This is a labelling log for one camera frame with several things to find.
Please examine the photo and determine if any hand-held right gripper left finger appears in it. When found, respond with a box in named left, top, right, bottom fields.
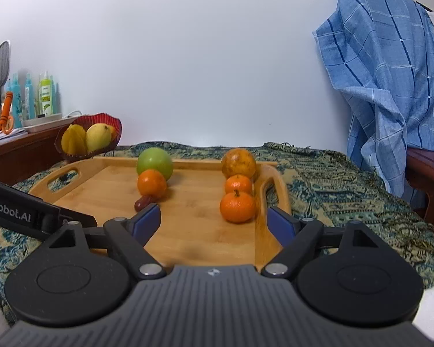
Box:
left=40, top=204, right=168, bottom=281

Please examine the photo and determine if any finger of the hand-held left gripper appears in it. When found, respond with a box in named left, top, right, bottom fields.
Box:
left=40, top=206, right=98, bottom=241

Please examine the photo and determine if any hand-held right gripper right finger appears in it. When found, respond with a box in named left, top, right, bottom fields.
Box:
left=261, top=207, right=392, bottom=281

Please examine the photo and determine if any red jujube date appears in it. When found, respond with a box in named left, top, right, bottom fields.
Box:
left=134, top=195, right=156, bottom=212

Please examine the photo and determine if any small orange mandarin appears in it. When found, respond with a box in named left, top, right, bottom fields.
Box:
left=224, top=174, right=253, bottom=196
left=137, top=169, right=168, bottom=200

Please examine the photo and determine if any mandarin with green stem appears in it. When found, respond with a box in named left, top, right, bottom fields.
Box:
left=219, top=189, right=257, bottom=224

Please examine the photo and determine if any wooden serving tray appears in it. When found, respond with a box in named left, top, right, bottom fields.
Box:
left=28, top=156, right=292, bottom=272

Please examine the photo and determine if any green apple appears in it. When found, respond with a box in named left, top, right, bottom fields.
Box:
left=136, top=147, right=174, bottom=186

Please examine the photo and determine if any large mottled orange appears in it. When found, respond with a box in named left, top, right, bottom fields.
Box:
left=221, top=148, right=257, bottom=180

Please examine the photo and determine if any brown wooden cabinet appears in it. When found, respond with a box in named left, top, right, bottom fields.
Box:
left=0, top=121, right=73, bottom=189

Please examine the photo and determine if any blue patterned paisley cloth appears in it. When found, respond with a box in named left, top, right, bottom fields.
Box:
left=0, top=142, right=434, bottom=326

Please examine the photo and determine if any stack of papers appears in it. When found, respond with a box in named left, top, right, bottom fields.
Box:
left=0, top=126, right=30, bottom=147

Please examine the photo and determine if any yellow starfruit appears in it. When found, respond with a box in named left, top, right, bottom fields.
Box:
left=60, top=124, right=88, bottom=155

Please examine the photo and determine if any yellow mango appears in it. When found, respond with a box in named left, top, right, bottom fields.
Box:
left=86, top=123, right=117, bottom=153

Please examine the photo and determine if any white flat tray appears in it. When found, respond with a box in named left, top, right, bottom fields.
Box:
left=19, top=112, right=64, bottom=128

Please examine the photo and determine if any red fruit bowl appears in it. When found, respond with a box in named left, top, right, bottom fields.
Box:
left=54, top=113, right=123, bottom=163

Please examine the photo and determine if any light blue bottle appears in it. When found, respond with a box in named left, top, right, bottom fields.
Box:
left=23, top=73, right=35, bottom=119
left=9, top=73, right=23, bottom=121

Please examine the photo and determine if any green label bottle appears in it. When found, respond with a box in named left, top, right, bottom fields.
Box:
left=38, top=70, right=55, bottom=117

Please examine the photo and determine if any round mesh swatter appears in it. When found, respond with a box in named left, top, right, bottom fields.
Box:
left=0, top=40, right=12, bottom=92

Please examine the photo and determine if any brown wooden chair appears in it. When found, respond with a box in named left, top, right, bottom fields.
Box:
left=404, top=146, right=434, bottom=240

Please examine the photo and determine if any blue checked cloth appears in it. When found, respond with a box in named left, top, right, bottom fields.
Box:
left=312, top=0, right=434, bottom=200

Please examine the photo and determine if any orange handled tool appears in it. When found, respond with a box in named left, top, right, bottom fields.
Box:
left=0, top=92, right=16, bottom=139

